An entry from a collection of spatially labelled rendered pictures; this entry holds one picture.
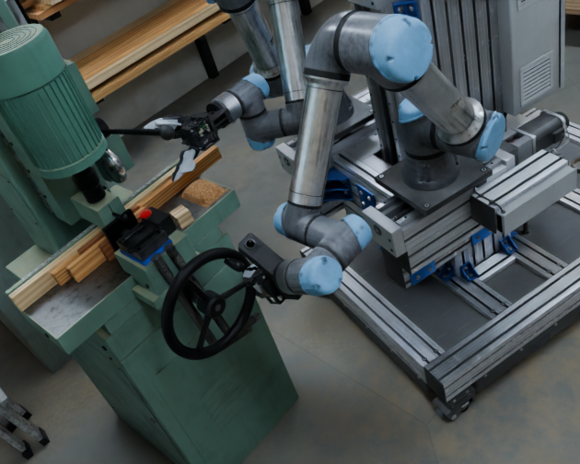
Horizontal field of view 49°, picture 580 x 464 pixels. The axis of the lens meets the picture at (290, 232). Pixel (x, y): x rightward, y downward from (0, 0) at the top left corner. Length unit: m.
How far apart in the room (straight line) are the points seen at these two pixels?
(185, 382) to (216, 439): 0.29
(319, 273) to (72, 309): 0.68
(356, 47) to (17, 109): 0.74
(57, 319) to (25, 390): 1.34
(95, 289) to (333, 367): 1.06
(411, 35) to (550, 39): 0.88
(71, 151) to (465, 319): 1.32
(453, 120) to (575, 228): 1.12
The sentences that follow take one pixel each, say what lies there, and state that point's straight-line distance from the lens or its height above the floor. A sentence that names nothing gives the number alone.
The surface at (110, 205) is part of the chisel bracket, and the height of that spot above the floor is 1.03.
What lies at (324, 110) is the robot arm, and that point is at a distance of 1.30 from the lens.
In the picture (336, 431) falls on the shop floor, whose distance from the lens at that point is 2.24.
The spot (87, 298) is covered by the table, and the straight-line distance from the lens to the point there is 1.64.
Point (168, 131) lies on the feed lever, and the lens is 1.47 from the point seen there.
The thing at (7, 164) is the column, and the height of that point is 1.16.
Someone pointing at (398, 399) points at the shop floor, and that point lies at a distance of 2.26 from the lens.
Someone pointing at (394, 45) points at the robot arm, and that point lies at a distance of 1.18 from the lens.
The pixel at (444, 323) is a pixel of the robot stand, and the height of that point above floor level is 0.21.
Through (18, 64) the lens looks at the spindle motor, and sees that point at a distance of 1.47.
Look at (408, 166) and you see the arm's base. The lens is 1.69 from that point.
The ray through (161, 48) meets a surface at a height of 0.54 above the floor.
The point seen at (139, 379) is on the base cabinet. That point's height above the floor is 0.62.
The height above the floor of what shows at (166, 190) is 0.93.
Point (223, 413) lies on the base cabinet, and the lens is 2.07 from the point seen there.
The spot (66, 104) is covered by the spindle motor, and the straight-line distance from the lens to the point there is 1.52.
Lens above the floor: 1.86
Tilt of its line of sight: 38 degrees down
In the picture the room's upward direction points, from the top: 19 degrees counter-clockwise
